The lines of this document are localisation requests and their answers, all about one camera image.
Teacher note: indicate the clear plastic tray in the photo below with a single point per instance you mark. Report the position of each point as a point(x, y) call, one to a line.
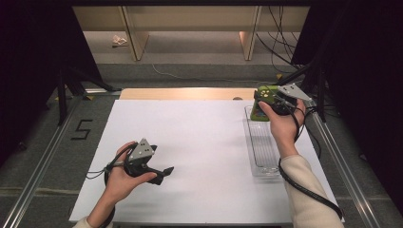
point(263, 148)

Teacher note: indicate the black curtain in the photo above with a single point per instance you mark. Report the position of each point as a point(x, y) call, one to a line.
point(31, 63)
point(364, 79)

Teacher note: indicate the person's right hand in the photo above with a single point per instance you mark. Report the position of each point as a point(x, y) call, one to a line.
point(283, 129)

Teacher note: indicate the person's left hand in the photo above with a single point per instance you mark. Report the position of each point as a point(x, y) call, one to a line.
point(123, 185)

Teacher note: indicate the beige long desk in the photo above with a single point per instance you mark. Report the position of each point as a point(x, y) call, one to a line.
point(190, 19)

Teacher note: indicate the aluminium floor rail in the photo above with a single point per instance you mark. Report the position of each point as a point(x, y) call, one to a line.
point(41, 171)
point(348, 177)

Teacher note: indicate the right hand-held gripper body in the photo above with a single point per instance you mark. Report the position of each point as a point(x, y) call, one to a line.
point(291, 91)

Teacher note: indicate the crumpled white paper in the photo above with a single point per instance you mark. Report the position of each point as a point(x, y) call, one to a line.
point(119, 41)

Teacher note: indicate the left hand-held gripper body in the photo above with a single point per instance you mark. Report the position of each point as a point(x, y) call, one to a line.
point(141, 152)

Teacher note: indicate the black metal stand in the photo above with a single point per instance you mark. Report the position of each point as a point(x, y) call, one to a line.
point(321, 107)
point(61, 101)

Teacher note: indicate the yellow tape piece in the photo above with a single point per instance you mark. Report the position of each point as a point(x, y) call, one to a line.
point(89, 98)
point(279, 76)

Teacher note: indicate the white table sheet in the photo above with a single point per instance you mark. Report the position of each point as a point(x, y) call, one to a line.
point(196, 142)

